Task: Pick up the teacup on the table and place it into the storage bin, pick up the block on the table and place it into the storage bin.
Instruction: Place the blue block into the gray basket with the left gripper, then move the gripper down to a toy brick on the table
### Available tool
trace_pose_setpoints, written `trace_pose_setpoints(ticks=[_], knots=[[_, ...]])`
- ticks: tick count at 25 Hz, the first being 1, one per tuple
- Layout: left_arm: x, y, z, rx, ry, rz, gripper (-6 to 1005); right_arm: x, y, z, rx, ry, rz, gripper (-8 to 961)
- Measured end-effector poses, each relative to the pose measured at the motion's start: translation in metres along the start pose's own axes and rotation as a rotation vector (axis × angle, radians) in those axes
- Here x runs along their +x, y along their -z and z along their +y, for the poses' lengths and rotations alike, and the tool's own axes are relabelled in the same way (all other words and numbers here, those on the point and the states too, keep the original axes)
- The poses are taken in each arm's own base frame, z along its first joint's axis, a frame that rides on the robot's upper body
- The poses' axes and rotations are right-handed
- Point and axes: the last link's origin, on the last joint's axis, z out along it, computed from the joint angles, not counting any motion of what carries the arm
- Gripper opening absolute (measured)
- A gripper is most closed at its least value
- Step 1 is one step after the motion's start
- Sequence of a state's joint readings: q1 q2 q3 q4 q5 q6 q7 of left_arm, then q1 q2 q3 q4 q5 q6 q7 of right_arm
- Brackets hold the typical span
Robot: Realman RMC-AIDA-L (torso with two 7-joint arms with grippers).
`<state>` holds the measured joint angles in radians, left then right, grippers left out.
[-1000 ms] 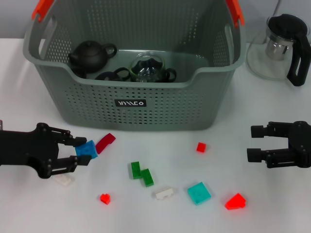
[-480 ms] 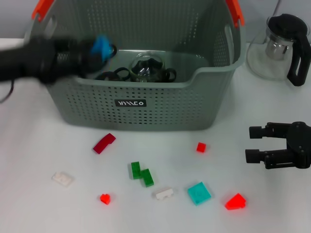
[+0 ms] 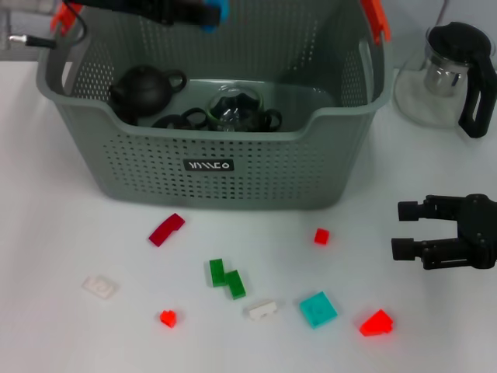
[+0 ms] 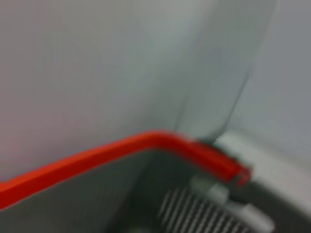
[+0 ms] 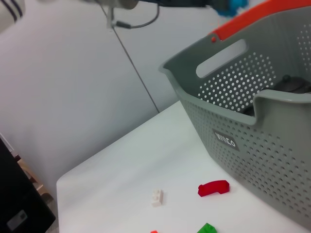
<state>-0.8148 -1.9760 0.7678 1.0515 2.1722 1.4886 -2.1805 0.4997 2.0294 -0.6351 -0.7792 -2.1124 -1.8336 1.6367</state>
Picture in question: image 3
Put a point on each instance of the small red studded brick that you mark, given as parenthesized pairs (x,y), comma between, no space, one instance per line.
(167,318)

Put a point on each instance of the red sloped roof brick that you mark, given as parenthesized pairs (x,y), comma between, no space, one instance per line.
(376,323)

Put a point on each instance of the small red square brick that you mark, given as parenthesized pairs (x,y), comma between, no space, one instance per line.
(321,236)

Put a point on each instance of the white flat building plate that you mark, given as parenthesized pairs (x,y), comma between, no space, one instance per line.
(100,288)

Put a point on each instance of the white rectangular building brick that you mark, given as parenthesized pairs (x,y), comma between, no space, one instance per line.
(261,310)

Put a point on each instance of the dark red curved brick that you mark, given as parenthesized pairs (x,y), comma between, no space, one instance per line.
(167,229)

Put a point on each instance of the blue square building brick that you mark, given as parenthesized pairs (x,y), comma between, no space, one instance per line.
(224,9)

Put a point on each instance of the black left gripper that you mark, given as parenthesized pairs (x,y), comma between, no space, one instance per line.
(124,4)

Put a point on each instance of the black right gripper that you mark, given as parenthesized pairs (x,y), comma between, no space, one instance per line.
(479,229)

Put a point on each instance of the black clay teapot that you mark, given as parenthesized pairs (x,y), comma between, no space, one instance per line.
(143,91)

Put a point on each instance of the teal square building plate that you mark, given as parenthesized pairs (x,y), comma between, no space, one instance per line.
(317,310)

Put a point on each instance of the grey perforated storage basket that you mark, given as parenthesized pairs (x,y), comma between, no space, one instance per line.
(233,186)

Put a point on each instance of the green rectangular building brick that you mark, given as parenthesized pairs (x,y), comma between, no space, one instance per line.
(216,272)
(235,284)

